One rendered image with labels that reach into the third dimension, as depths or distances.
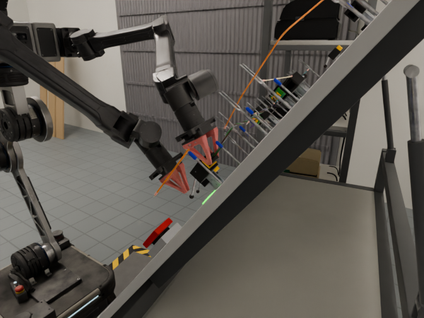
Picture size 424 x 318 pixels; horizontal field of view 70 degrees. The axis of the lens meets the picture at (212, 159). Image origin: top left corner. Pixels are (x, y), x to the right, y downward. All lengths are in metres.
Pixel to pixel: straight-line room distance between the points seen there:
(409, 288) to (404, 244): 0.16
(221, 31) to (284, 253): 2.93
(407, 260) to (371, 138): 2.47
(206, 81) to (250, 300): 0.59
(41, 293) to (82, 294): 0.21
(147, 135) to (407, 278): 0.65
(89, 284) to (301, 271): 1.21
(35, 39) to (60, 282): 1.21
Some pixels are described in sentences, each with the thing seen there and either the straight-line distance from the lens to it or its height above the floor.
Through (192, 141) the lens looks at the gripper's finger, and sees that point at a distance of 0.72.
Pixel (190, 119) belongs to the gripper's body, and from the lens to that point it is 0.73.
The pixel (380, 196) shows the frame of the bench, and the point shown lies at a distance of 1.58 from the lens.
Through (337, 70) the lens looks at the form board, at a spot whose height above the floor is 1.42.
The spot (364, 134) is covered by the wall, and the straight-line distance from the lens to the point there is 3.24.
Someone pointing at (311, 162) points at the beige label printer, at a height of 0.83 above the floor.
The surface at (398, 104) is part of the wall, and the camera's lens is 3.15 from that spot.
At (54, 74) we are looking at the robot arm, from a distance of 0.82.
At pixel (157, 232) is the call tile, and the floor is 1.13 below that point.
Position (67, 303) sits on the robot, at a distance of 1.82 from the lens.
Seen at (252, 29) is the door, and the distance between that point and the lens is 3.46.
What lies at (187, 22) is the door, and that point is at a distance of 3.94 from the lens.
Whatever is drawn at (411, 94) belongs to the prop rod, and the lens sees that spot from 0.50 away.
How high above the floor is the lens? 1.45
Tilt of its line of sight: 21 degrees down
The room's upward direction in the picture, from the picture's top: straight up
